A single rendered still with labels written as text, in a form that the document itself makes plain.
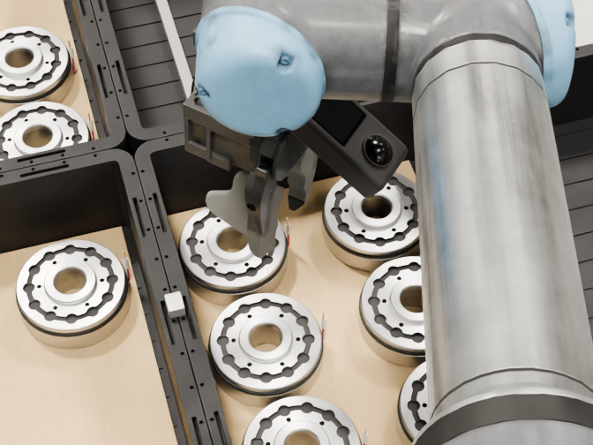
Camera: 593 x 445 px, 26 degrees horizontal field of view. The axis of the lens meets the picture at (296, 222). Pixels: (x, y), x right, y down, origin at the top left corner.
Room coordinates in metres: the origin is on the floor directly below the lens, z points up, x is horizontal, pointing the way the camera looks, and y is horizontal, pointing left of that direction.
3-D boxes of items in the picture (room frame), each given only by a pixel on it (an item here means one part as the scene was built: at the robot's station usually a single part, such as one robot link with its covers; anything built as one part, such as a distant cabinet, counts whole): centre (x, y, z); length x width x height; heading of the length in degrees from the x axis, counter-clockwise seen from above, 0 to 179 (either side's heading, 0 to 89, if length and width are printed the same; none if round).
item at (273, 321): (0.59, 0.03, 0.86); 0.05 x 0.05 x 0.01
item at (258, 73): (0.54, 0.00, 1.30); 0.11 x 0.11 x 0.08; 88
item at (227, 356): (0.59, 0.03, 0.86); 0.10 x 0.10 x 0.01
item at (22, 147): (0.83, 0.26, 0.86); 0.05 x 0.05 x 0.01
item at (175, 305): (0.58, 0.10, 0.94); 0.02 x 0.01 x 0.01; 16
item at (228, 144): (0.64, 0.03, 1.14); 0.09 x 0.08 x 0.12; 61
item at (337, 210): (0.74, -0.08, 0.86); 0.10 x 0.10 x 0.01
